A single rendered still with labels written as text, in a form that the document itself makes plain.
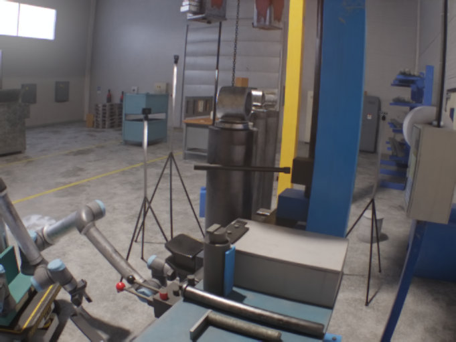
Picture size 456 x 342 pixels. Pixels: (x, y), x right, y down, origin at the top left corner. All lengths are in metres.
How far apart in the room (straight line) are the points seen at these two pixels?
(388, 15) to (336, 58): 11.16
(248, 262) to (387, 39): 11.50
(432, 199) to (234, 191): 0.86
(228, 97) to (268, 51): 11.27
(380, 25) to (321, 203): 11.20
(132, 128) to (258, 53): 5.69
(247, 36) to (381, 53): 4.99
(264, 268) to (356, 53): 0.80
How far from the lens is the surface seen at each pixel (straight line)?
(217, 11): 1.35
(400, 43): 12.20
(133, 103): 9.48
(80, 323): 0.90
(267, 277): 1.00
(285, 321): 0.88
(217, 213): 1.48
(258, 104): 2.79
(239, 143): 1.39
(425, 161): 1.46
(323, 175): 1.29
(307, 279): 0.97
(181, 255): 1.37
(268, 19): 1.59
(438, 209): 1.52
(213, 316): 0.87
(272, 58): 12.58
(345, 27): 1.29
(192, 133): 7.64
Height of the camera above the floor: 1.63
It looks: 14 degrees down
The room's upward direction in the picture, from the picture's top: 4 degrees clockwise
